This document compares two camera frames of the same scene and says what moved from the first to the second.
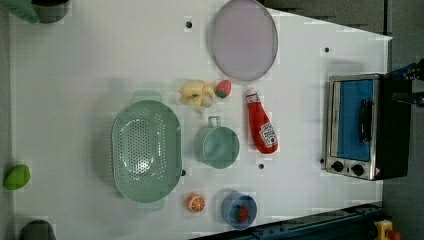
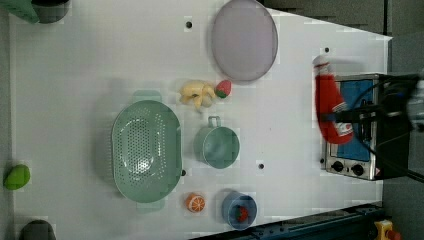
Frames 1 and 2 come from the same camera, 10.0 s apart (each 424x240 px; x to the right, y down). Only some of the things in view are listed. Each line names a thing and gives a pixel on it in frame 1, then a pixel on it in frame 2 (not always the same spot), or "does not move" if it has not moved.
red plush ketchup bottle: [263, 131] to [328, 98]
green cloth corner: [22, 9] does not move
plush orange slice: [195, 203] does not move
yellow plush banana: [198, 92] does not move
